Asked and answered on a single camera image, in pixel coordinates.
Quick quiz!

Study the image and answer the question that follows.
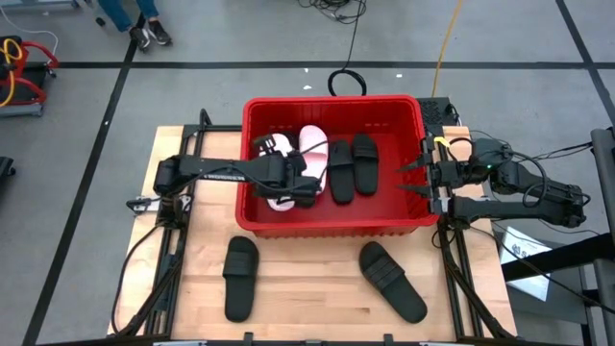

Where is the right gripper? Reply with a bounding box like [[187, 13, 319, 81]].
[[394, 136, 475, 216]]

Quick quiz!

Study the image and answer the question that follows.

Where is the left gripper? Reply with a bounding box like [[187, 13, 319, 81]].
[[253, 135, 322, 210]]

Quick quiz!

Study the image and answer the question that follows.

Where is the pink slide sandal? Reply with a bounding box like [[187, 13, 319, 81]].
[[298, 124, 330, 193], [266, 134, 298, 212]]

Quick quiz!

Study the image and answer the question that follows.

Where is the black slide sandal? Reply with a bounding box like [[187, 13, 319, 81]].
[[352, 133, 381, 197], [358, 240, 429, 325], [221, 235, 260, 323], [328, 139, 357, 206]]

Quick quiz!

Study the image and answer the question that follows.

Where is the red plastic bin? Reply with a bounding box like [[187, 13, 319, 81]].
[[234, 94, 440, 240]]

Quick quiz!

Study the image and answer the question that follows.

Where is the black power box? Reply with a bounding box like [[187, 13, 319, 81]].
[[416, 97, 456, 127]]

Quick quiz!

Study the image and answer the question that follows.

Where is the white paper sheet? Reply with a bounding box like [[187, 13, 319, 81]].
[[499, 229, 554, 303]]

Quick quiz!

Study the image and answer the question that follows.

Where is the person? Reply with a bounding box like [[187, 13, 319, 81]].
[[97, 0, 173, 52]]

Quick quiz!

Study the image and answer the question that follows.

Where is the red tube cart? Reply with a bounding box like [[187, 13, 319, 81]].
[[0, 35, 61, 119]]

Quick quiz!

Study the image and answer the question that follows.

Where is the black coiled floor cable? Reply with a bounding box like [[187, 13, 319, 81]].
[[295, 0, 369, 97]]

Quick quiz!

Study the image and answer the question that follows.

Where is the yellow floor cable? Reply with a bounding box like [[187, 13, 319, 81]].
[[430, 0, 464, 99]]

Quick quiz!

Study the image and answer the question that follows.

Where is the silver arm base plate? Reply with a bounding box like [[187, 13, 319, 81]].
[[126, 195, 160, 213]]

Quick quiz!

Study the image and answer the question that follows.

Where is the black desk frame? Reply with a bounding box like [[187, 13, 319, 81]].
[[502, 127, 615, 346]]

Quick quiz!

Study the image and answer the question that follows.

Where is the yellow hose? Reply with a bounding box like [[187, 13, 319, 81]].
[[0, 37, 24, 108]]

